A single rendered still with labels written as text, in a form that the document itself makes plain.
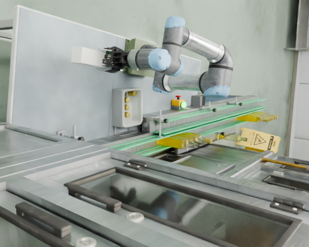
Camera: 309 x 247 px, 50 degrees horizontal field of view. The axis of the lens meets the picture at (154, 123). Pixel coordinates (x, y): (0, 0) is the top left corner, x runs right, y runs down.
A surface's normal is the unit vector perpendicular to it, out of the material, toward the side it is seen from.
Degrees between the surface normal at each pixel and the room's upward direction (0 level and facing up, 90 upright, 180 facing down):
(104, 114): 0
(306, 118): 90
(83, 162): 0
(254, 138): 76
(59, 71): 0
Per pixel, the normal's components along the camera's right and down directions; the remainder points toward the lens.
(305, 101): -0.62, 0.14
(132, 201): 0.01, -0.98
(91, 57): 0.79, 0.13
